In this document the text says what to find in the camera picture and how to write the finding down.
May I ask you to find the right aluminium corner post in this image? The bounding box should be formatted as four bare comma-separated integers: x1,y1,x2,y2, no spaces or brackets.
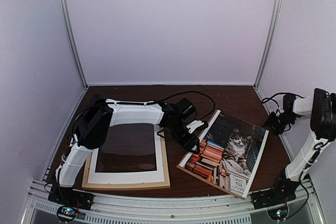
254,0,283,89

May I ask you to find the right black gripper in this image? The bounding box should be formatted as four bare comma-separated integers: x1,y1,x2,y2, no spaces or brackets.
262,111,297,135

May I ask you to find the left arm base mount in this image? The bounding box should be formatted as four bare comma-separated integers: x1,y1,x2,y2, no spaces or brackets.
48,191,94,210

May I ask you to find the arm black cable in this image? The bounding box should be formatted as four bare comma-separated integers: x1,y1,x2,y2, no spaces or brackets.
261,92,309,206
162,91,215,121

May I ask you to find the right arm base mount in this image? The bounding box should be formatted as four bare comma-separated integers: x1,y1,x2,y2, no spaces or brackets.
251,189,296,209

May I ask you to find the light wooden picture frame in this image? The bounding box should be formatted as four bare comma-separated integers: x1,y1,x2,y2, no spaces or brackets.
81,124,171,190

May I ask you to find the white mat board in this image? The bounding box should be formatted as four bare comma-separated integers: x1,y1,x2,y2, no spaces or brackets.
87,124,169,185

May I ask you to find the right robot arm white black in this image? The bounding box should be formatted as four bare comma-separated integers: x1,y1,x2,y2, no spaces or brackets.
261,88,335,204

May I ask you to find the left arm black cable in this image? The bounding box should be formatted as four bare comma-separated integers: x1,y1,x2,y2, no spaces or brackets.
162,91,215,121

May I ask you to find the left aluminium corner post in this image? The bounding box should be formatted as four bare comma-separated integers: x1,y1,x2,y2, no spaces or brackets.
60,0,88,89

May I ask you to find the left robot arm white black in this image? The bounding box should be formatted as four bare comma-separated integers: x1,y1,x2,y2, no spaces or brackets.
51,95,208,205

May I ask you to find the cat photo print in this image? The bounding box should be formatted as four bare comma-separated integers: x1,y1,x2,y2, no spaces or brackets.
178,110,269,191

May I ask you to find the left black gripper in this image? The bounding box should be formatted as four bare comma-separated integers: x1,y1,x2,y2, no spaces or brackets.
166,122,201,155

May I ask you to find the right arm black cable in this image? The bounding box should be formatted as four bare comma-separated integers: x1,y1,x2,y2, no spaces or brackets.
261,92,309,206

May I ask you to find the aluminium front rail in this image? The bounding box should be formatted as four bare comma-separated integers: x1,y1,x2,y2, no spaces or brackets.
19,179,326,223

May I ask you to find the aluminium corner post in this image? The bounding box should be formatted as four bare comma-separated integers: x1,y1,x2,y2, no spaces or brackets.
254,0,283,89
60,0,88,89

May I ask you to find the brown backing board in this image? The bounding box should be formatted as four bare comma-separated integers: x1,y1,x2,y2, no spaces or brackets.
177,165,249,200

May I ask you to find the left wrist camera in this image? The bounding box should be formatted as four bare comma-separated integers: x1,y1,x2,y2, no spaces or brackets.
186,120,208,133

